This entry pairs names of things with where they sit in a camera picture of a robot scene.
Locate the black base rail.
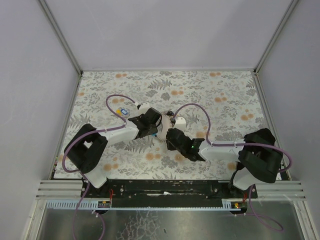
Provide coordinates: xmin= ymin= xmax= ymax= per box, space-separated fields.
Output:
xmin=85 ymin=179 xmax=257 ymax=199

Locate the floral table mat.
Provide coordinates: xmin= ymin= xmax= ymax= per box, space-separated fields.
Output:
xmin=62 ymin=71 xmax=267 ymax=180

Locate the white cable duct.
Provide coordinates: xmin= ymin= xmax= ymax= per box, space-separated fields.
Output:
xmin=46 ymin=198 xmax=243 ymax=213

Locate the loose blue key tag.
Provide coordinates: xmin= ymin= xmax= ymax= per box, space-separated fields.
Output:
xmin=120 ymin=109 xmax=129 ymax=115

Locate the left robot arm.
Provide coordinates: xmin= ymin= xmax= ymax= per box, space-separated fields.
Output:
xmin=63 ymin=107 xmax=162 ymax=189

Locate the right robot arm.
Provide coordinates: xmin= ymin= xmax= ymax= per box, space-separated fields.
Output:
xmin=166 ymin=128 xmax=283 ymax=191

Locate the metal key organizer disc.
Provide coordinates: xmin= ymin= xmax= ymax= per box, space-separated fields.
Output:
xmin=154 ymin=114 xmax=173 ymax=142

